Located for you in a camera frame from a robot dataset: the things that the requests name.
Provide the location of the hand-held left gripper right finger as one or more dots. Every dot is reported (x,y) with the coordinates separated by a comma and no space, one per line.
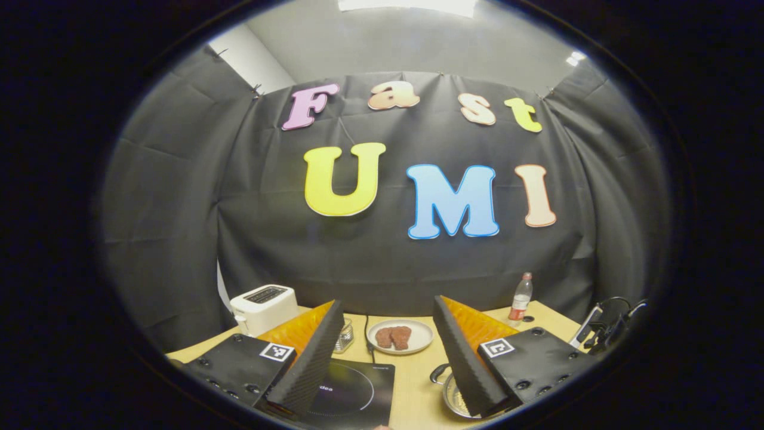
(462,358)

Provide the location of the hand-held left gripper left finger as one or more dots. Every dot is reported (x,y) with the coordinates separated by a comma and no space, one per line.
(313,364)

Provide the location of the stainless steel pot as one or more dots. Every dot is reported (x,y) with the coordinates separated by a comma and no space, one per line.
(453,400)

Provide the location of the black induction cooktop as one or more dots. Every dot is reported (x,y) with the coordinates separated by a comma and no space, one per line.
(358,394)

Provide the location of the round white plate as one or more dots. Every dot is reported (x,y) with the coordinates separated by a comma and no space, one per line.
(418,340)

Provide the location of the raw meat slice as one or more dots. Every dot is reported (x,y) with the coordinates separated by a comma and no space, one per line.
(384,338)
(401,337)

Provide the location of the white toaster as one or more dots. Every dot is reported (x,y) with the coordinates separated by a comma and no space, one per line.
(265,307)

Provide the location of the clear plastic water bottle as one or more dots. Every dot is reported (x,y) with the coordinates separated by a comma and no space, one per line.
(520,301)

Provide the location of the black backdrop cloth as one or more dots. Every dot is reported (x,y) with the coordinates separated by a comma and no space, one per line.
(370,263)

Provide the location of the small ceiling light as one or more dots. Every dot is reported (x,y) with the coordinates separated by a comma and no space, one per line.
(576,58)

